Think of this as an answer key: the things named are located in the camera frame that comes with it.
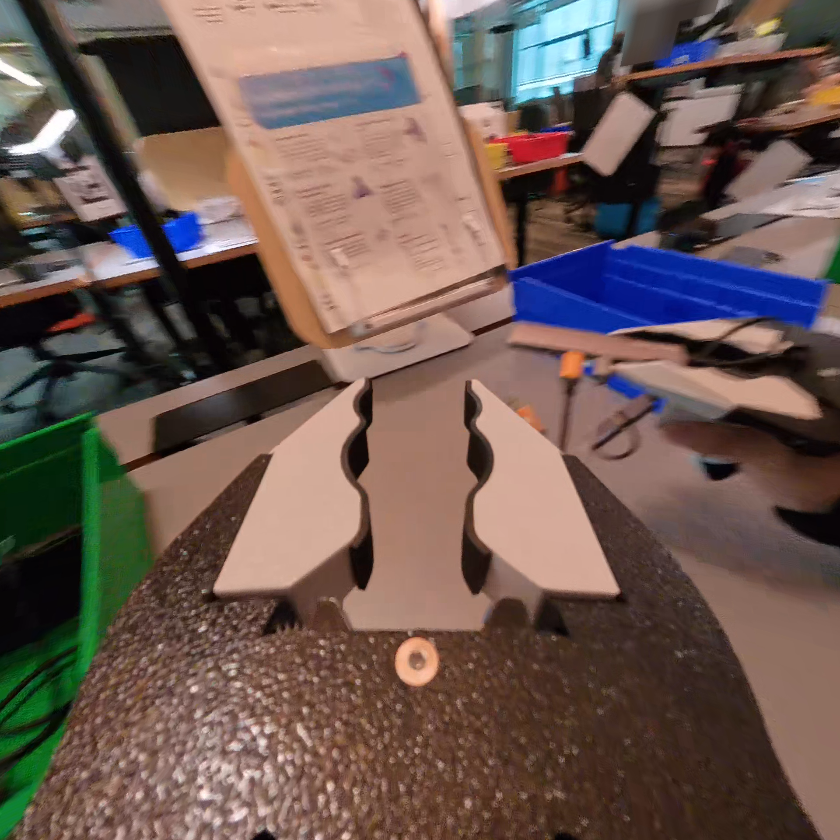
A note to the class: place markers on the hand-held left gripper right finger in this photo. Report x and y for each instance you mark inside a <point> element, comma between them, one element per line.
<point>531,518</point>

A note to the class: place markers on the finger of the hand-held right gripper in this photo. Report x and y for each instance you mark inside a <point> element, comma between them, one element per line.
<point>768,336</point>
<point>722,390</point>

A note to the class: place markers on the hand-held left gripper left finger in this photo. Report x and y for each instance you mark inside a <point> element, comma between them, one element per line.
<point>295,512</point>

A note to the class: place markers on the light grey usb hub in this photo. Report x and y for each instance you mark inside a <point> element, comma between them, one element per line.
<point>577,341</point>

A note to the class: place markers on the green plastic bin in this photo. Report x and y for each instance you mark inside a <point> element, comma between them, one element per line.
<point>46,472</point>

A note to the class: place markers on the person's right forearm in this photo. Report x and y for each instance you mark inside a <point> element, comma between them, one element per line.
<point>820,528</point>

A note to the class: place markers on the person's right hand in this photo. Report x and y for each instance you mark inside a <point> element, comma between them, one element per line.
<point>787,479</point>

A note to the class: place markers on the white printed papers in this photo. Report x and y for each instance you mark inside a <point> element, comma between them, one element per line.
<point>807,197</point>

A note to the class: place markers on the grey hanging panel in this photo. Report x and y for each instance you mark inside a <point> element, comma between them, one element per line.
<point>617,134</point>
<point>768,167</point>

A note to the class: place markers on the blue trash can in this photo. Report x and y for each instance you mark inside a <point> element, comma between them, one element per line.
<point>623,220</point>

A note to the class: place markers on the wooden document stand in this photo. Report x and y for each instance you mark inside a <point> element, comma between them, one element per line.
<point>420,354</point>

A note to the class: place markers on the wood-top desk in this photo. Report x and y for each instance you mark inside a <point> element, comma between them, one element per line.
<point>538,167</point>

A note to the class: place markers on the red plastic bin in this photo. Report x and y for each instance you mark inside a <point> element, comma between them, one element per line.
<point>538,148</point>

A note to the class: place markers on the small blue plastic bin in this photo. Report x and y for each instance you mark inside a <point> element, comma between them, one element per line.
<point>151,236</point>

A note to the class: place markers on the printed instruction sheet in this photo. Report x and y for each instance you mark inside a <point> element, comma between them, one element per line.
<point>367,197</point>

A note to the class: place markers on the small yellow plastic bin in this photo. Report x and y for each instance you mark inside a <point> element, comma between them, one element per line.
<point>497,154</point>

